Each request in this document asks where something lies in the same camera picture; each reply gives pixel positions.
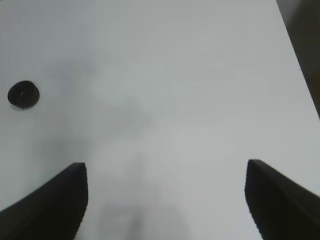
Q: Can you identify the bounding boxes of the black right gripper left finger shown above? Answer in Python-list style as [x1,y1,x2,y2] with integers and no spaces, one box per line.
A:
[0,162,88,240]

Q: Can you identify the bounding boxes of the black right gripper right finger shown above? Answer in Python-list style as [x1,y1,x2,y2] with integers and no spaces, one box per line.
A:
[244,159,320,240]

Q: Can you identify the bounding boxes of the small black teacup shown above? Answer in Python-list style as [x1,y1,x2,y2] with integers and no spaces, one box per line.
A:
[7,80,40,110]

